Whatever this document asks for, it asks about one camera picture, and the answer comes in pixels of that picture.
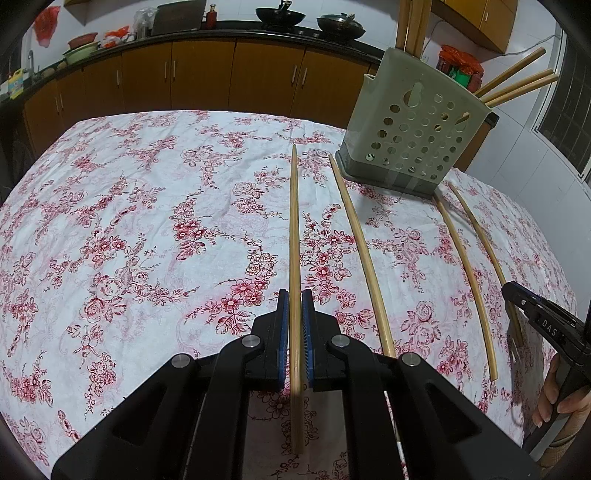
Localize black wok with lid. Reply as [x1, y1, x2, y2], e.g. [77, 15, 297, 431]
[316, 13, 366, 41]

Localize person's right hand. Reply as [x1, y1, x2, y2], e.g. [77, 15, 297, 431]
[532, 354, 591, 429]

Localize black kitchen countertop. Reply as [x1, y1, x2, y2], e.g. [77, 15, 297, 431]
[0, 18, 398, 93]

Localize wooden base cabinets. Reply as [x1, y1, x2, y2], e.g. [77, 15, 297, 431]
[21, 37, 490, 171]

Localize red and white plastic bag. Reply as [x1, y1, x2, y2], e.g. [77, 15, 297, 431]
[100, 26, 131, 49]

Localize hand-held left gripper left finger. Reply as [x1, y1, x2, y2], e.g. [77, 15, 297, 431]
[51, 288, 291, 480]

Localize clear plastic container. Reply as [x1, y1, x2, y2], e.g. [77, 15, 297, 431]
[134, 7, 158, 38]

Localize wooden wall cabinets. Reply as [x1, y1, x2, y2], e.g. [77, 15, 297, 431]
[431, 0, 520, 54]

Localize green perforated utensil holder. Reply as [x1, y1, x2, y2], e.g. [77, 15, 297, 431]
[335, 46, 500, 200]

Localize green basin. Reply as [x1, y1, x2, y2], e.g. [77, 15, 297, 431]
[62, 42, 101, 64]

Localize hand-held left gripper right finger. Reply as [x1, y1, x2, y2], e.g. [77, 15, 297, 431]
[301, 288, 542, 480]

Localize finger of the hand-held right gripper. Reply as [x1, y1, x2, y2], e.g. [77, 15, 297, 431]
[502, 281, 581, 345]

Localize crumpled red plastic bag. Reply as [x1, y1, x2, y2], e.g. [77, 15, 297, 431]
[438, 45, 485, 77]

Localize black gas stove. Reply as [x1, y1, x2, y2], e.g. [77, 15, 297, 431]
[261, 24, 326, 38]

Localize large barred window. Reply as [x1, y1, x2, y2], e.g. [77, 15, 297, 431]
[536, 28, 591, 181]

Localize floral tablecloth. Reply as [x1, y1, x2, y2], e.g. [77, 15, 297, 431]
[0, 110, 578, 480]

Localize wooden chopstick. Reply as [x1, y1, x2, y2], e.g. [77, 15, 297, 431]
[288, 144, 306, 455]
[475, 46, 547, 99]
[434, 194, 499, 381]
[487, 75, 560, 108]
[412, 0, 432, 58]
[482, 68, 555, 103]
[329, 154, 398, 358]
[449, 182, 525, 347]

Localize dark wooden cutting board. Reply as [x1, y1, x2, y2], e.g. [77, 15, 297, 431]
[151, 0, 208, 35]

